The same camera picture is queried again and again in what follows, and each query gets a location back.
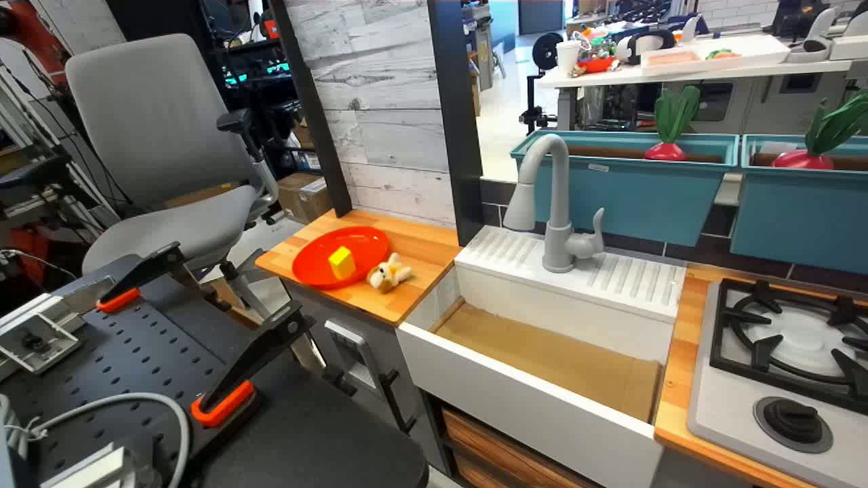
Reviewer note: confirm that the orange plate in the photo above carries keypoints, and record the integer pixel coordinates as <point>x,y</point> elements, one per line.
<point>369,247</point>

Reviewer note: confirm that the left toy radish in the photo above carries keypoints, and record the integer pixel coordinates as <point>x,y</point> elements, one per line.
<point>672,111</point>

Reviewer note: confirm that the left teal planter box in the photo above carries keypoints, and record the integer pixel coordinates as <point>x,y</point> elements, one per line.
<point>647,198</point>

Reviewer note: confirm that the toy radish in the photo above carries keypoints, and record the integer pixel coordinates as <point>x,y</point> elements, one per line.
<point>672,111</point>
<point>827,129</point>

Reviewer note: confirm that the white toy sink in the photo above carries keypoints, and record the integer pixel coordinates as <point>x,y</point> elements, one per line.
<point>565,365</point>

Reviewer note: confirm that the grey sink faucet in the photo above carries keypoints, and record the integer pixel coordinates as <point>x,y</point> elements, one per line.
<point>562,241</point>

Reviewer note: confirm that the grey toy stove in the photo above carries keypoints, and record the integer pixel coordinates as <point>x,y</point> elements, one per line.
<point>723,412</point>

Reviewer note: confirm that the grey office chair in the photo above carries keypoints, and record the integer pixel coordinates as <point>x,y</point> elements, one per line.
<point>153,117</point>

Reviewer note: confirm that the black stove grate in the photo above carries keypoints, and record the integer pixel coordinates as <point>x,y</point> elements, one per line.
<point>790,340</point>

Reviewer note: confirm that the right teal planter box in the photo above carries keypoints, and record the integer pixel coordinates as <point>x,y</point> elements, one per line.
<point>803,216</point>

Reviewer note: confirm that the right toy radish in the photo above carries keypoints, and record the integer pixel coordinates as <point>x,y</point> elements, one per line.
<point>827,129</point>

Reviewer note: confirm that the cardboard box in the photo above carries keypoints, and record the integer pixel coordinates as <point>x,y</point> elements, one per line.
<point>305,195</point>

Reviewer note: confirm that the far black orange clamp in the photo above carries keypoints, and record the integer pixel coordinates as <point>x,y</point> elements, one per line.
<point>127,288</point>

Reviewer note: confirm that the wooden drawer front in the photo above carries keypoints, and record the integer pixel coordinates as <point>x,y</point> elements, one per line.
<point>488,458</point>

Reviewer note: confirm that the yellow toy block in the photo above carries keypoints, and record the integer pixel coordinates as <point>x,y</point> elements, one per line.
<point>341,265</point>

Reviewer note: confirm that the black vertical post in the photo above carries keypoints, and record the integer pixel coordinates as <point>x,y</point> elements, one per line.
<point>457,114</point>

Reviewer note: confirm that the black stove knob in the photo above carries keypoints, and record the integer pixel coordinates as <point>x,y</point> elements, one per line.
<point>792,424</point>

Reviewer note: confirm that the small plush toy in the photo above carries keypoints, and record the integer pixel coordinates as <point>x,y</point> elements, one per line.
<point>388,275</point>

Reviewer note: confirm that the background white desk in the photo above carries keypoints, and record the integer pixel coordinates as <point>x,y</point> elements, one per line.
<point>774,88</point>

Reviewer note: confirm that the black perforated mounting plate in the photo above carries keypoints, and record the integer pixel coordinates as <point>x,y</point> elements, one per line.
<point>164,351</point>

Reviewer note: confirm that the near black orange clamp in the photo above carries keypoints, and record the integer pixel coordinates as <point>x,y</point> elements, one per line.
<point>237,388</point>

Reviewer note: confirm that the black orange clamp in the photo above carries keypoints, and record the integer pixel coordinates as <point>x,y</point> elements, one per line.
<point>127,288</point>
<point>237,388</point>

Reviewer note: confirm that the teal planter box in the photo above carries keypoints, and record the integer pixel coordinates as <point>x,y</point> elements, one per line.
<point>803,216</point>
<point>647,198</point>

